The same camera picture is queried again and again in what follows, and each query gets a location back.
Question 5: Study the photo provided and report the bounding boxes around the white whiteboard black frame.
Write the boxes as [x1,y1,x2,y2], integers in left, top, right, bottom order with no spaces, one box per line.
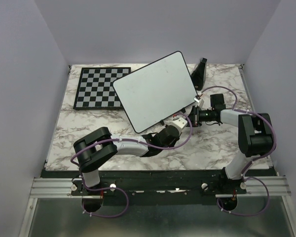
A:
[113,51,197,133]

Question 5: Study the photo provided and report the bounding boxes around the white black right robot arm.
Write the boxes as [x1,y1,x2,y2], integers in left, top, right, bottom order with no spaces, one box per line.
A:
[189,93,276,194]

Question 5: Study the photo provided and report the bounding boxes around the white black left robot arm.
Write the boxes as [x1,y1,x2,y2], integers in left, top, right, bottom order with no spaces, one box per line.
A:
[74,122,185,195]

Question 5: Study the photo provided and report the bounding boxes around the black wedge eraser block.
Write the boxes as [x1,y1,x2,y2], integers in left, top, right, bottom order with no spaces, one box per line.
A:
[190,58,207,91]

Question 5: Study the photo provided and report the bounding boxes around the black white chessboard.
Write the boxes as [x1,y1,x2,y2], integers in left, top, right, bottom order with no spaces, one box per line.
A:
[74,67,131,111]

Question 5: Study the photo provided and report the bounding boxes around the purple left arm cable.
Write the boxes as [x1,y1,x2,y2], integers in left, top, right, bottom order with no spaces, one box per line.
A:
[70,112,195,218]

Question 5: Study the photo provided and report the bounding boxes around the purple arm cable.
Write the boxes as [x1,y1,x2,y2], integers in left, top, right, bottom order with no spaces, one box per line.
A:
[199,86,277,215]
[70,112,195,218]

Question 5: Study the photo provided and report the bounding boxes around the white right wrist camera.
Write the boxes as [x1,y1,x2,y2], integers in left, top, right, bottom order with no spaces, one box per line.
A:
[194,95,204,107]

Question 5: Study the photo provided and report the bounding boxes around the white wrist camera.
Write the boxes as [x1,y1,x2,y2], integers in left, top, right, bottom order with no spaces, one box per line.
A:
[194,95,204,107]
[171,118,188,130]

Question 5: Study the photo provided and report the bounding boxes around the black wire whiteboard stand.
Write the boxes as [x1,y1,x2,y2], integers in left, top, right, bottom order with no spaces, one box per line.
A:
[158,108,186,126]

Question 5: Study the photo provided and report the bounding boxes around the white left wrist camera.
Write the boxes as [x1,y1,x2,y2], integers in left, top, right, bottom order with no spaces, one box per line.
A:
[171,118,188,130]

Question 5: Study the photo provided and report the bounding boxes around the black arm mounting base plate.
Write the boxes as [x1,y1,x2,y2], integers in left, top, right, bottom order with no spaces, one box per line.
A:
[32,169,287,207]

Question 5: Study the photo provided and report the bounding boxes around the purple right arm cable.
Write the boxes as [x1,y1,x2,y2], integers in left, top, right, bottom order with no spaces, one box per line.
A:
[199,86,277,215]

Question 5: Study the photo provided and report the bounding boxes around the aluminium rail frame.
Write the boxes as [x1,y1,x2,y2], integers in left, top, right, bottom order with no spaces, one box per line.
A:
[20,65,296,237]

